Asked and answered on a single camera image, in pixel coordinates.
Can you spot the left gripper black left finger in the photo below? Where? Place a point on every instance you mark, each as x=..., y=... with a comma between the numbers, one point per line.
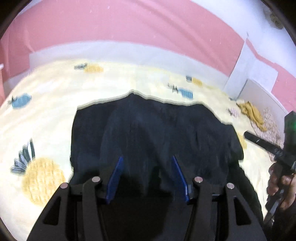
x=76, y=212

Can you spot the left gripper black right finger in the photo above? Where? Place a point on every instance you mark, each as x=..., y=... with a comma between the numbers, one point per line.
x=217, y=212

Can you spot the black puffer jacket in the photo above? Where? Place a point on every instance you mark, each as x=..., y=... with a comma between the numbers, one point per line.
x=147, y=134

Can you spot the person's right hand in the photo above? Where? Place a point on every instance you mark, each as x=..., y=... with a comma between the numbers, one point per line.
x=275, y=183

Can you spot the floral patterned pillow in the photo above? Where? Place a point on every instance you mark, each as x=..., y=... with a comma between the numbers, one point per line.
x=272, y=134

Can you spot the mustard yellow garment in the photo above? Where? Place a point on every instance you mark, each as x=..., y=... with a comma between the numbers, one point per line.
x=253, y=114

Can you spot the white bed headboard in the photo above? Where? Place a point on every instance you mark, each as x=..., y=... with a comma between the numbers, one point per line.
x=260, y=97

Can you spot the yellow pineapple print bedsheet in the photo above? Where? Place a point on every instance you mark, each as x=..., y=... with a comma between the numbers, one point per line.
x=57, y=91

